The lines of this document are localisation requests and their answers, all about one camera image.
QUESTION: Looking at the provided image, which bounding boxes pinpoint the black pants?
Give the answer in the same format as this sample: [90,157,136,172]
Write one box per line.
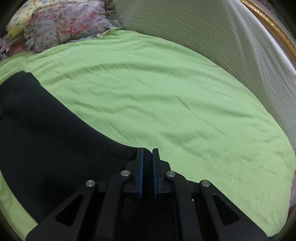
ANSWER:
[0,70,200,241]

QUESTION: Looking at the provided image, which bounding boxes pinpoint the green bed sheet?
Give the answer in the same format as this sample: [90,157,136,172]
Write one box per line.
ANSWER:
[1,30,295,236]

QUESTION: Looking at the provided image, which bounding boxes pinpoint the white ribbed headboard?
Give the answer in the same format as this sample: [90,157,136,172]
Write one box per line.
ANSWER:
[115,1,295,145]

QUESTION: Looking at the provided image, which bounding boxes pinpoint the pink floral pillow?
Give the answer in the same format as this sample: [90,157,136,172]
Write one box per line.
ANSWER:
[23,1,122,54]

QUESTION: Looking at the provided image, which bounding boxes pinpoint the gold framed painting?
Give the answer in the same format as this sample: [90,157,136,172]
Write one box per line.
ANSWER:
[240,1,295,58]

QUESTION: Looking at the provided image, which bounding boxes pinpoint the yellow dotted pillow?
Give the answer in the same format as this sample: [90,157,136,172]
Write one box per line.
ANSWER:
[8,0,86,40]

